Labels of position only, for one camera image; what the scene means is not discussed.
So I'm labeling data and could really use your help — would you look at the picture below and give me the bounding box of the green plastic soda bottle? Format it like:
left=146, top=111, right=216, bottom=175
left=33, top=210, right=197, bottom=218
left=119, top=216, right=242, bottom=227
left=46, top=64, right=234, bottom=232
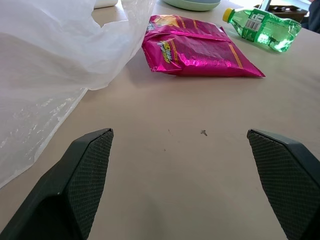
left=222, top=7, right=303, bottom=54

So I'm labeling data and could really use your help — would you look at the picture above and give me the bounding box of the pale green round bowl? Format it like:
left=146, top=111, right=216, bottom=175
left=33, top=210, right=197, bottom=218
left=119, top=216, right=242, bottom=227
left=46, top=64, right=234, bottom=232
left=162, top=0, right=221, bottom=12

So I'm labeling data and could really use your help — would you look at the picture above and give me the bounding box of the magenta foil snack bag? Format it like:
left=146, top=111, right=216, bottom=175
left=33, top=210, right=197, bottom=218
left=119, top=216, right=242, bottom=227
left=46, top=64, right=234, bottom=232
left=141, top=14, right=266, bottom=78

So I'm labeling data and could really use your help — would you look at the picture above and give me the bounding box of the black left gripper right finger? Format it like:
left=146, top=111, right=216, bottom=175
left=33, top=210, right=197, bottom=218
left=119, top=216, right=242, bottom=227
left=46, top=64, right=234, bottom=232
left=246, top=128, right=320, bottom=240

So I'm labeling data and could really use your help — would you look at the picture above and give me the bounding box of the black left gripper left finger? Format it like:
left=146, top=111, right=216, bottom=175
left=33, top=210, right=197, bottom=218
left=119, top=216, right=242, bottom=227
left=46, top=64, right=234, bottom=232
left=0, top=128, right=115, bottom=240

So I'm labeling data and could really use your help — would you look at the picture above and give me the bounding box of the translucent white plastic bag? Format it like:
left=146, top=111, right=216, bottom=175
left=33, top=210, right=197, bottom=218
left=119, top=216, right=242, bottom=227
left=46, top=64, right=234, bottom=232
left=0, top=0, right=157, bottom=189

